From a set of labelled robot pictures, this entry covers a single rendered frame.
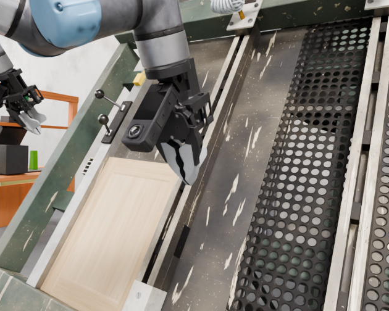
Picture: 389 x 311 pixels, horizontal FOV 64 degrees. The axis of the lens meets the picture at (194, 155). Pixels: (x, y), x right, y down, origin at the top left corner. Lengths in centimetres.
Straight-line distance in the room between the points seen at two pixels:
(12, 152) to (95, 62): 238
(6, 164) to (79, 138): 282
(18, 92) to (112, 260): 57
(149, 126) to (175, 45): 12
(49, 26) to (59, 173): 103
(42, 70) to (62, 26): 673
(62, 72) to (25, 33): 604
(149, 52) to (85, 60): 562
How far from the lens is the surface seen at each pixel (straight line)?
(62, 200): 137
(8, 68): 106
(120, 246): 100
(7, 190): 510
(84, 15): 39
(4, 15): 50
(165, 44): 46
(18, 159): 428
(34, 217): 137
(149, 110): 47
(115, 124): 126
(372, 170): 78
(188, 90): 52
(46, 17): 41
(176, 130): 50
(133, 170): 110
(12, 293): 122
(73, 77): 628
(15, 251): 137
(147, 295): 83
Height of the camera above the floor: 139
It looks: 3 degrees down
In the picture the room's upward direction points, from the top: 3 degrees clockwise
